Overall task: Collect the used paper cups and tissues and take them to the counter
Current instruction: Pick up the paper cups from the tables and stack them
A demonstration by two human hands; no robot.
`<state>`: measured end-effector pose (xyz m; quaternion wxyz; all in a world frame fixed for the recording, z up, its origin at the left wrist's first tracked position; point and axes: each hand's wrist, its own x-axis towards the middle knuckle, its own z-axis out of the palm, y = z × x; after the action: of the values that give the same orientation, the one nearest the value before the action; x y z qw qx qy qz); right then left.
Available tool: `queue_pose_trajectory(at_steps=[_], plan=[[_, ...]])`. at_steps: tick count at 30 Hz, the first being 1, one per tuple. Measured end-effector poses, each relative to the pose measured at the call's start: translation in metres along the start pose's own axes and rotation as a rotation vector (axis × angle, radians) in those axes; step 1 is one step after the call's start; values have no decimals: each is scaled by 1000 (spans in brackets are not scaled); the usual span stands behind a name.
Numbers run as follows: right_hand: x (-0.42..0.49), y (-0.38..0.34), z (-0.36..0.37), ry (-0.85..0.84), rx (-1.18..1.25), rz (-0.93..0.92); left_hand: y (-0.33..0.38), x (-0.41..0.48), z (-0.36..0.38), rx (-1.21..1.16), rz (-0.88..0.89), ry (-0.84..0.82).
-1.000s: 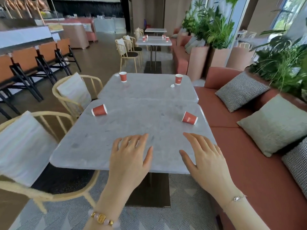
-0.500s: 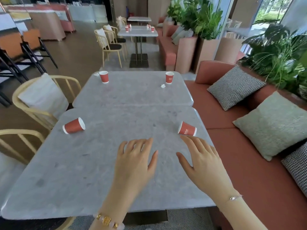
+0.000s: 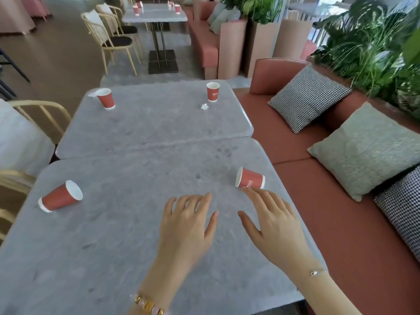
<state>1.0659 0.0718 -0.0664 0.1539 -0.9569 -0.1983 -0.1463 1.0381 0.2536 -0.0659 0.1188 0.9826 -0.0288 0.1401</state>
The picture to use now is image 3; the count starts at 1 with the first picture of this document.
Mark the person's left forearm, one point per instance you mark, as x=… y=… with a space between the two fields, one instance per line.
x=160 y=282

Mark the large green leafy plant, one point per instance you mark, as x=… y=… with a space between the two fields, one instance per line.
x=370 y=45

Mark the person's left hand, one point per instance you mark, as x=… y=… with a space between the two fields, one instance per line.
x=183 y=232

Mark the person's right thumb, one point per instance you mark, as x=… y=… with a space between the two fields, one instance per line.
x=248 y=224

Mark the person's right little finger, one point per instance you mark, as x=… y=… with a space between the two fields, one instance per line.
x=290 y=214

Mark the long red sofa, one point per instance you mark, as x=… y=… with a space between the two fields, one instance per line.
x=344 y=232

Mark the person's right hand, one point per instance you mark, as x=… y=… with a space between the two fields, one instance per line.
x=279 y=236

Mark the sage green pillow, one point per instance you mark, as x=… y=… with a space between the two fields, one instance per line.
x=219 y=18
x=364 y=150

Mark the person's right middle finger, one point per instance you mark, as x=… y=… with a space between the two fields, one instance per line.
x=270 y=203

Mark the pink tall planter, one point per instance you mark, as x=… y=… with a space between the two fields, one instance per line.
x=261 y=49
x=292 y=39
x=232 y=49

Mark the crumpled white tissue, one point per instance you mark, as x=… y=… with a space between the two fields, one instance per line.
x=204 y=106

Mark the short red sofa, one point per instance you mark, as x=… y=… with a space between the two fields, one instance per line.
x=205 y=45

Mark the person's left little finger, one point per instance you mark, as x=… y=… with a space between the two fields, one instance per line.
x=167 y=209

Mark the person's left middle finger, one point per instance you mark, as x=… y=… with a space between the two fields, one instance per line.
x=190 y=206

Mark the cream chair with white cushion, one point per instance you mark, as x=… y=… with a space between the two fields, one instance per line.
x=23 y=141

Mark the person's right forearm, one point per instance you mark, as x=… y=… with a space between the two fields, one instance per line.
x=323 y=291

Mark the houndstooth pillow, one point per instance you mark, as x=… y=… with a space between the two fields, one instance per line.
x=306 y=98
x=403 y=209

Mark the black chair legs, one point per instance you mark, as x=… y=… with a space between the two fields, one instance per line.
x=9 y=72

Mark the grey table with black base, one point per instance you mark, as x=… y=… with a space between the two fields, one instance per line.
x=154 y=14

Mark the green potted plant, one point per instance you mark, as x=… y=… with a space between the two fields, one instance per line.
x=259 y=8

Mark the cream metal chair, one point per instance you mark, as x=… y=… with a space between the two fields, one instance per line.
x=13 y=193

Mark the cream chair with black seat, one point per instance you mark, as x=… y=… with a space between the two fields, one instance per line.
x=108 y=39
x=123 y=27

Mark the person's left thumb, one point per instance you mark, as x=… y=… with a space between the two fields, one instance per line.
x=213 y=224

